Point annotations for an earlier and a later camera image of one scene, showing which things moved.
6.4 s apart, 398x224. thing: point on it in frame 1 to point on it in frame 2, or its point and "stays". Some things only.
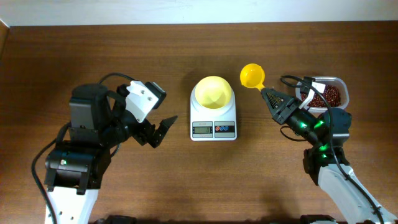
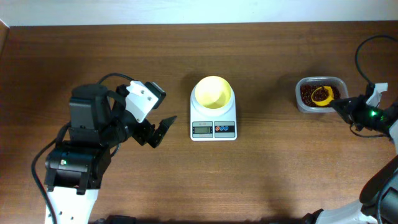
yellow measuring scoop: (252, 76) to (323, 103)
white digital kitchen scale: (208, 124) stays
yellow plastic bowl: (212, 92) stays
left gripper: (142, 135) stays
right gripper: (291, 104) to (351, 112)
